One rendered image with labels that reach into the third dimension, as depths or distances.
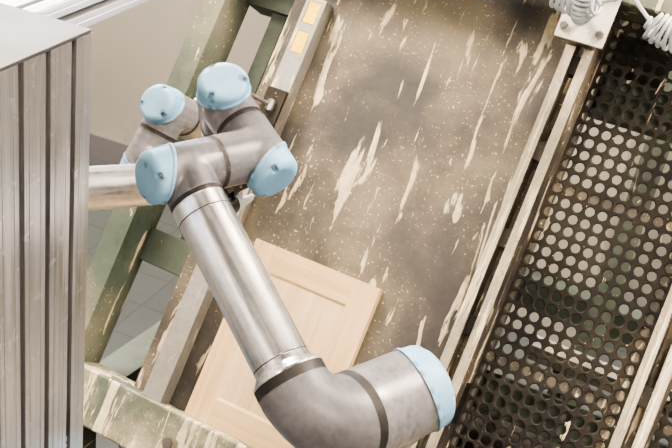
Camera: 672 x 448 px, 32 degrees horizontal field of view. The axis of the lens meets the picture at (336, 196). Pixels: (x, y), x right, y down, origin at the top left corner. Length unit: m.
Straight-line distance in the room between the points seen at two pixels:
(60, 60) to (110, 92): 4.18
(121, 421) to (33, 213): 1.33
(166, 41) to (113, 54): 0.30
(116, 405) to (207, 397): 0.21
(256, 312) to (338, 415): 0.16
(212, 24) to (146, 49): 2.60
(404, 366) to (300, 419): 0.16
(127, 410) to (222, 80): 1.13
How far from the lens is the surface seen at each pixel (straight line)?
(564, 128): 2.32
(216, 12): 2.69
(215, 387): 2.53
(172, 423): 2.54
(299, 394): 1.41
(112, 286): 2.68
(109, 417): 2.62
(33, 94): 1.25
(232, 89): 1.62
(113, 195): 1.96
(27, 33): 1.29
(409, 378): 1.47
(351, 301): 2.42
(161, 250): 2.69
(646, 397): 2.22
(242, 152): 1.56
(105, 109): 5.51
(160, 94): 2.16
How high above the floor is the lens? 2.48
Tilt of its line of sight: 27 degrees down
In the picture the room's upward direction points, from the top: 8 degrees clockwise
